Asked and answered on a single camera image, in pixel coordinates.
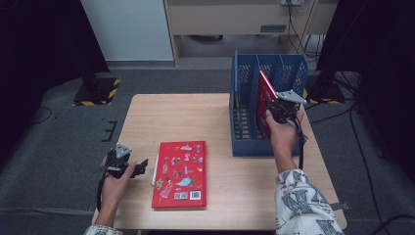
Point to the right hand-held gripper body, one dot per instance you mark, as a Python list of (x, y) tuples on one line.
[(285, 109)]

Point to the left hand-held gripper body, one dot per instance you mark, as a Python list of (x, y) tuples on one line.
[(117, 164)]

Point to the red book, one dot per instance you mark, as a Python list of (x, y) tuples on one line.
[(182, 173), (262, 117)]

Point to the blue book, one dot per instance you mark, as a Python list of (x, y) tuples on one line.
[(236, 81)]

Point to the blue file rack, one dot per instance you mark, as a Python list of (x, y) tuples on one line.
[(248, 150)]

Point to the person's right hand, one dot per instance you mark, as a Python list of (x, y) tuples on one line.
[(285, 137)]

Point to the person's left hand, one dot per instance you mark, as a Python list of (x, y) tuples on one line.
[(112, 192)]

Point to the black stand with striped base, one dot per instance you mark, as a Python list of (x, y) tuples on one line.
[(326, 93), (98, 93)]

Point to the beige desk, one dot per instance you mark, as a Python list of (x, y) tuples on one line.
[(221, 19)]

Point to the white power strip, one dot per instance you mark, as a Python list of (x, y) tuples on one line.
[(292, 2)]

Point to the white panel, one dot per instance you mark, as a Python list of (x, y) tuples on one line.
[(130, 29)]

